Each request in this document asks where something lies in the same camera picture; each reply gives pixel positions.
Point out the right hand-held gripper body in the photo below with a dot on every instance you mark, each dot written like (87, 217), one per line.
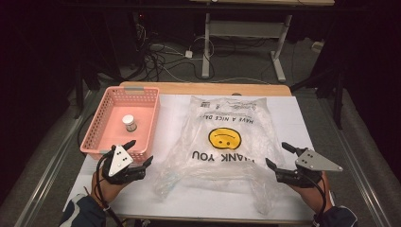
(312, 162)

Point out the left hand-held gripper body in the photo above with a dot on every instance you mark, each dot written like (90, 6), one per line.
(119, 162)

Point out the small jar with white lid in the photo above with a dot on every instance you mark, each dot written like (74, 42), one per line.
(129, 122)

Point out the pink plastic basket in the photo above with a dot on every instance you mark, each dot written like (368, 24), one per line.
(107, 129)

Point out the clear plastic bag yellow face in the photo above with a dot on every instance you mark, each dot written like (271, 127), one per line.
(220, 138)

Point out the person's left hand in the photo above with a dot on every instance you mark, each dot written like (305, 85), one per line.
(107, 189)

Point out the person's right hand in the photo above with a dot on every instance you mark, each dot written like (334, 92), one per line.
(310, 195)

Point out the white table sheet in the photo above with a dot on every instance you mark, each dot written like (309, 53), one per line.
(293, 126)

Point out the black stand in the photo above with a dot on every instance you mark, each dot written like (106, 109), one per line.
(79, 94)
(338, 94)

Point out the wooden table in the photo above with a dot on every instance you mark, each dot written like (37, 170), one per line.
(220, 89)

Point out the white box on floor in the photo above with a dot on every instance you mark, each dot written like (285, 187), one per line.
(317, 46)

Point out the white power adapter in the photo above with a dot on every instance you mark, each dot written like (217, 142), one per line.
(188, 54)

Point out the white-framed desk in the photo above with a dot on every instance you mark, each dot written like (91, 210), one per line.
(242, 29)

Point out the metal floor rail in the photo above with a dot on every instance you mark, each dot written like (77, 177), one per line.
(359, 176)
(53, 154)

